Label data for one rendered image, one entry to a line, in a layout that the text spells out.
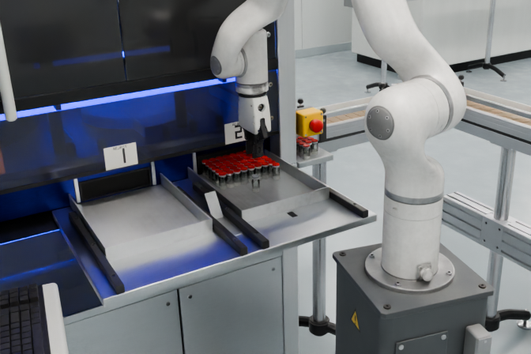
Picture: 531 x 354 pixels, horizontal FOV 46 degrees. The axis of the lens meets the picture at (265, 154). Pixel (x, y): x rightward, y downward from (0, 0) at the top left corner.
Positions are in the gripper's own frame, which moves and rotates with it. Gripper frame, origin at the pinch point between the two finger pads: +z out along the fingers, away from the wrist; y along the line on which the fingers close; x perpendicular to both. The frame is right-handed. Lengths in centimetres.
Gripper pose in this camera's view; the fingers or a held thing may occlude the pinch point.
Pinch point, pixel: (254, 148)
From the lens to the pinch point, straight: 168.2
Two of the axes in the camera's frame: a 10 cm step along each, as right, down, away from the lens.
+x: -8.7, 2.0, -4.5
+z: 0.3, 9.3, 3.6
